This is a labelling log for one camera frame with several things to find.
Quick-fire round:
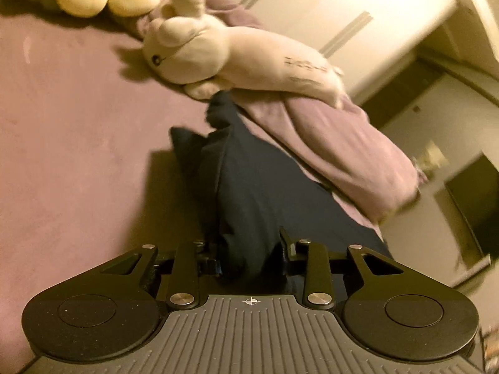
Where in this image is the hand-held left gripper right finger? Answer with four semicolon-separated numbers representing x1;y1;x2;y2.
278;228;406;311

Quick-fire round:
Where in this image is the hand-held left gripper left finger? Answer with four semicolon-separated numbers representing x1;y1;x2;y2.
98;239;226;313

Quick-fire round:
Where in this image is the dark navy zip jacket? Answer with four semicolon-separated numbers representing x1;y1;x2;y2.
169;91;395;295

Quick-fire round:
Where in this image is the pink duvet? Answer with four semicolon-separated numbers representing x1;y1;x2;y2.
133;0;422;223

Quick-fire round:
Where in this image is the wrapped flower bouquet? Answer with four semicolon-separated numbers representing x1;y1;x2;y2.
412;143;450;178

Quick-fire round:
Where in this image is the long white rabbit plush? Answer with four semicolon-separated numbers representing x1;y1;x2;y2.
142;0;346;110

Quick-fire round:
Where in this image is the white wardrobe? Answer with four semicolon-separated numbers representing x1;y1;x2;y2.
203;0;461;100

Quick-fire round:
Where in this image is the wall television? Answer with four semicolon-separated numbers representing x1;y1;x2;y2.
443;153;492;260

